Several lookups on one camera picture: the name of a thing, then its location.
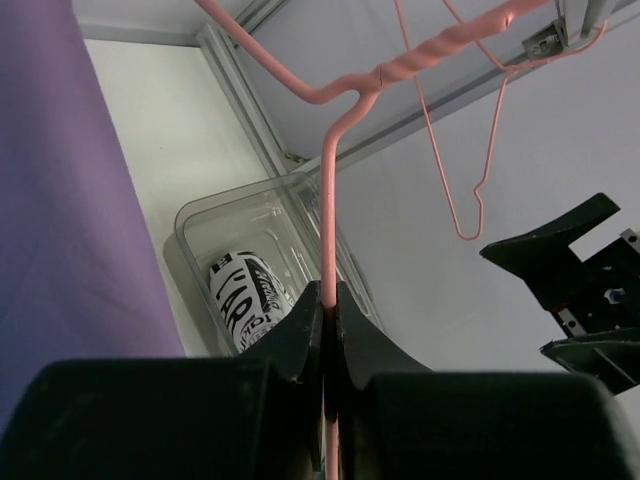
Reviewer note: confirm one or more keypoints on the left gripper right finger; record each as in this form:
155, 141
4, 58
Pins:
400, 420

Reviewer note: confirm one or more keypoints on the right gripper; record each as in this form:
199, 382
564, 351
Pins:
599, 295

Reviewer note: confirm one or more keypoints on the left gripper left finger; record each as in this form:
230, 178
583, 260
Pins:
253, 416

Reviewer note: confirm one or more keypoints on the newspaper print trousers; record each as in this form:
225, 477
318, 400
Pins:
251, 295

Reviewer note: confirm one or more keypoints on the purple trousers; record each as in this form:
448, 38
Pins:
79, 274

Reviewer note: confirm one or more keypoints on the pink wire hanger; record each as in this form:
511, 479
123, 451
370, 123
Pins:
510, 72

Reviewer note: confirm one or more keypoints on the pink hanger with purple trousers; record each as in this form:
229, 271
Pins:
369, 86

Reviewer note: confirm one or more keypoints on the clear plastic bin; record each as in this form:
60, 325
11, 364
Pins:
277, 219

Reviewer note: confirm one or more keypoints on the aluminium hanging rail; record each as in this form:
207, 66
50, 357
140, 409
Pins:
575, 23

